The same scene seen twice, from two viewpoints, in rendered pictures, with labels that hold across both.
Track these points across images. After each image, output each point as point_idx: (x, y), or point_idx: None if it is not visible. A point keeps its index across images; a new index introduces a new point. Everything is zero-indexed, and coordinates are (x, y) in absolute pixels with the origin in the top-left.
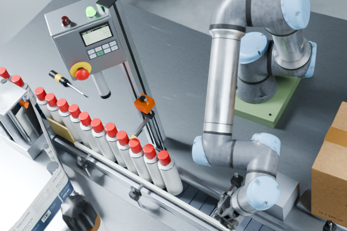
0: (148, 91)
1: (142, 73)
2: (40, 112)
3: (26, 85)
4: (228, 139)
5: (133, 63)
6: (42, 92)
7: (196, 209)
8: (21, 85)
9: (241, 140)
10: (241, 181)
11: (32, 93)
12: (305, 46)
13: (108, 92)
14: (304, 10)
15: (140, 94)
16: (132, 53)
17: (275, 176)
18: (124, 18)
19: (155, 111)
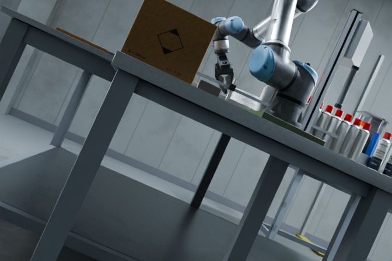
0: (317, 88)
1: (325, 70)
2: (368, 164)
3: (382, 138)
4: (251, 29)
5: (330, 57)
6: (365, 122)
7: (237, 101)
8: (383, 136)
9: (245, 27)
10: (229, 85)
11: (379, 147)
12: (269, 39)
13: (336, 102)
14: None
15: (317, 83)
16: (333, 50)
17: (219, 23)
18: (346, 24)
19: (308, 109)
